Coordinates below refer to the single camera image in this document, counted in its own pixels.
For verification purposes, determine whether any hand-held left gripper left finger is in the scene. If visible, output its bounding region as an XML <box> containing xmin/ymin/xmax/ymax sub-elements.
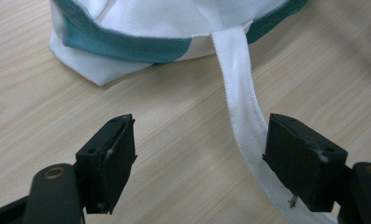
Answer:
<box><xmin>75</xmin><ymin>113</ymin><xmax>138</xmax><ymax>216</ymax></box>

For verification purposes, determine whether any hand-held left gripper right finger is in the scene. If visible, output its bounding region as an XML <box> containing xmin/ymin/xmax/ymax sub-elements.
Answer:
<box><xmin>262</xmin><ymin>113</ymin><xmax>349</xmax><ymax>213</ymax></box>

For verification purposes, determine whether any white and green cloth bag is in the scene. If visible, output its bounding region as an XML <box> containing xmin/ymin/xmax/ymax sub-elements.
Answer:
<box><xmin>49</xmin><ymin>0</ymin><xmax>339</xmax><ymax>224</ymax></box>

